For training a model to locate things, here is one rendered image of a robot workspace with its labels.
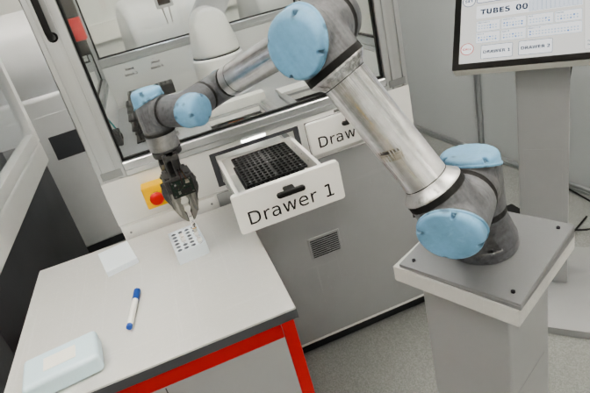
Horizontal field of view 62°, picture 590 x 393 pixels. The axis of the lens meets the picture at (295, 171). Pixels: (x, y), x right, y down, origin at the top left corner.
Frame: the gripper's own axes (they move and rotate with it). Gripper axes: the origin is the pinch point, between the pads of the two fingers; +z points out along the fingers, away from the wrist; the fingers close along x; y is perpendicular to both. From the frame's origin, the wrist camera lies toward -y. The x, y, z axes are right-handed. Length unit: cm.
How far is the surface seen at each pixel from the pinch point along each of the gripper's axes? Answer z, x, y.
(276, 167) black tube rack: -3.0, 26.9, -1.6
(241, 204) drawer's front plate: -3.2, 11.8, 12.3
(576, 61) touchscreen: -8, 118, 18
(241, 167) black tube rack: -3.0, 18.9, -10.0
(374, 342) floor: 87, 50, -12
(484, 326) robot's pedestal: 23, 46, 56
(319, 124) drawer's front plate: -5, 48, -16
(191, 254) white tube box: 9.4, -3.3, 4.0
